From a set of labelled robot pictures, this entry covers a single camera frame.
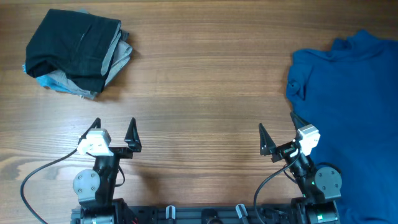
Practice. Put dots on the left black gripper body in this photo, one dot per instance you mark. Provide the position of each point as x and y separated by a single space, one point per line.
121 152

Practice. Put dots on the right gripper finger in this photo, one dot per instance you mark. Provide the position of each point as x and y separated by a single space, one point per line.
267 145
298 121

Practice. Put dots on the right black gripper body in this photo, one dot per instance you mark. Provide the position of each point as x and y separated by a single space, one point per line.
282 151

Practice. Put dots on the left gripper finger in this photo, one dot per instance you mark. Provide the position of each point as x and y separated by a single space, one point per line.
94 125
132 137

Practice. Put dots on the blue polo shirt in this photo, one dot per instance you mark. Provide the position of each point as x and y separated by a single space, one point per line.
349 93

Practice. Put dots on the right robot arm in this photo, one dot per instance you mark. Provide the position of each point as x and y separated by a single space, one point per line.
320 184

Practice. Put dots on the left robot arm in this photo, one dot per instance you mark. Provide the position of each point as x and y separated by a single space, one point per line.
95 187

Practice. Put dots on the light blue folded garment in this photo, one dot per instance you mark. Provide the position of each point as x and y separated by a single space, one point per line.
57 80

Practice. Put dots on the grey folded garment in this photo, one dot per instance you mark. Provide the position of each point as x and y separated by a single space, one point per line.
120 58

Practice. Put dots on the dark green folded garment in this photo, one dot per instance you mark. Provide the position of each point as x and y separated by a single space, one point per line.
77 43

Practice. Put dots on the right white rail clip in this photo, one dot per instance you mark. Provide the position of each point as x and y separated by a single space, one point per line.
242 213

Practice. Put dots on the white rail clip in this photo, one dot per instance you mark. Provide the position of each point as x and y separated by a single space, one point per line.
242 213
170 212

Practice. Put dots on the left white rail clip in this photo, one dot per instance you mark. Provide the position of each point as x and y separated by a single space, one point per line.
170 212

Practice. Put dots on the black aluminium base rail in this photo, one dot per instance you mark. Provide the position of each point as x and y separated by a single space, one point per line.
270 213

